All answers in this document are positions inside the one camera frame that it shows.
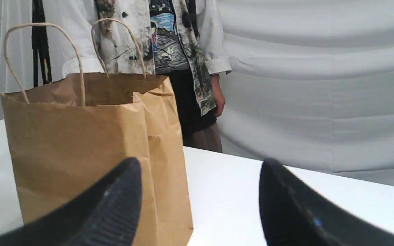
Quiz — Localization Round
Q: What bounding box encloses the person's left hand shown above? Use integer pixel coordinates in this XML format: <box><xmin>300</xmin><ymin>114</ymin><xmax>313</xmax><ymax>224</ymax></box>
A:
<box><xmin>211</xmin><ymin>74</ymin><xmax>226</xmax><ymax>117</ymax></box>

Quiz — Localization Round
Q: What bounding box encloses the person's patterned shirt torso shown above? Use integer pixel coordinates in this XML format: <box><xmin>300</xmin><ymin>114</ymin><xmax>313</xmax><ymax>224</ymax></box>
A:
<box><xmin>29</xmin><ymin>0</ymin><xmax>232</xmax><ymax>152</ymax></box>

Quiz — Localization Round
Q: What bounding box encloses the grey backdrop cloth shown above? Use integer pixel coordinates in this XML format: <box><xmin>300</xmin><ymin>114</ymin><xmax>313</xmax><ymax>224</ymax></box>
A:
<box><xmin>0</xmin><ymin>0</ymin><xmax>394</xmax><ymax>186</ymax></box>

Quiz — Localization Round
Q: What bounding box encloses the brown paper bag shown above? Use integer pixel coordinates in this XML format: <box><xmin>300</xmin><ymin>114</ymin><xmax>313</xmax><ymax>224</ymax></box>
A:
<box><xmin>0</xmin><ymin>23</ymin><xmax>194</xmax><ymax>246</ymax></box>

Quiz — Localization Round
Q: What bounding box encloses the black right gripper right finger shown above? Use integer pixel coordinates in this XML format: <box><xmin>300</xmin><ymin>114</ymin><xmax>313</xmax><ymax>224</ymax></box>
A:
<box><xmin>259</xmin><ymin>158</ymin><xmax>394</xmax><ymax>246</ymax></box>

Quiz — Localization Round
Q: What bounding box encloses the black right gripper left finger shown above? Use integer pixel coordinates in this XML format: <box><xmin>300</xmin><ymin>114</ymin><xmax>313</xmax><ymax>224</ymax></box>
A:
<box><xmin>0</xmin><ymin>158</ymin><xmax>142</xmax><ymax>246</ymax></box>

